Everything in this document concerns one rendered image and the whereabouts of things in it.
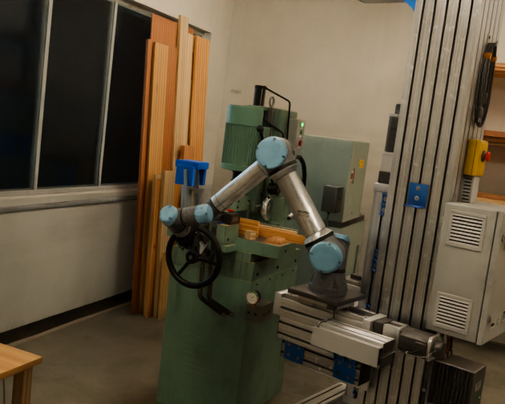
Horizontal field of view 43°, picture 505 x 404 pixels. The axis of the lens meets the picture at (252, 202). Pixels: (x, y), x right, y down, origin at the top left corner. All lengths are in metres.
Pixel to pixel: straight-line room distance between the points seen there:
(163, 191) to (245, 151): 1.52
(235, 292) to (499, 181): 2.78
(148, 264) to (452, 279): 2.60
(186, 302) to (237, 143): 0.80
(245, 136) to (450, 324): 1.27
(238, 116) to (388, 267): 1.03
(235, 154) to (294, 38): 2.69
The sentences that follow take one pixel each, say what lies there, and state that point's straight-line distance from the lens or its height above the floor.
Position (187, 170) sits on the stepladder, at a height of 1.10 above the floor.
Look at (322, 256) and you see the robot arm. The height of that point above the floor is 0.99.
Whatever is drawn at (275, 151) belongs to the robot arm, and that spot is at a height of 1.33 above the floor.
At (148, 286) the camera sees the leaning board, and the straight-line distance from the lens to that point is 4.52.
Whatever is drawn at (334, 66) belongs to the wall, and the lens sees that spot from 5.43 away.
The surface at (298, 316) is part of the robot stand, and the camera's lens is 2.52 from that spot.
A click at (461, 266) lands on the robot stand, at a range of 2.35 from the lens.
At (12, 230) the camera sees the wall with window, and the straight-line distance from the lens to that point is 3.77.
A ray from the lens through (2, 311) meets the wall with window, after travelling 3.87.
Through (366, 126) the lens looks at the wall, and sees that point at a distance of 5.31.
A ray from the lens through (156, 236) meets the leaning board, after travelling 4.49.
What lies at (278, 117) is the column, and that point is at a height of 1.48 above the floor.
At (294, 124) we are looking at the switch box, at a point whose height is 1.45.
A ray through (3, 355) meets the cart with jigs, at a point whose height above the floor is 0.53.
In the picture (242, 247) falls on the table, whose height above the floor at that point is 0.86.
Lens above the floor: 1.40
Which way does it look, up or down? 7 degrees down
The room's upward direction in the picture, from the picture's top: 7 degrees clockwise
